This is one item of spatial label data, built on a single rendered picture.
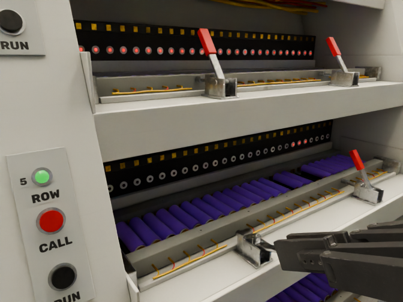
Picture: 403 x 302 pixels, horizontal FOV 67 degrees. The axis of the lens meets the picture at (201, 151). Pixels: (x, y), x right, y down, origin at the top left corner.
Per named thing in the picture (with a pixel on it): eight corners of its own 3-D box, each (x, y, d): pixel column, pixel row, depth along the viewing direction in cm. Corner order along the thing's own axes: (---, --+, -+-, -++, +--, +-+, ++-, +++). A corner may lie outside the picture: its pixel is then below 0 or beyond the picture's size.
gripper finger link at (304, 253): (359, 267, 24) (338, 283, 22) (308, 264, 28) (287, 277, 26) (352, 248, 24) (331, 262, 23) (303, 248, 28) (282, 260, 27)
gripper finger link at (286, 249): (348, 271, 26) (343, 275, 25) (286, 267, 31) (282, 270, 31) (336, 236, 26) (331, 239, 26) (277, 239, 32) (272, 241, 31)
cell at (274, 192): (255, 188, 55) (283, 201, 50) (248, 190, 54) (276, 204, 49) (256, 178, 55) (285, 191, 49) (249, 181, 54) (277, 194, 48)
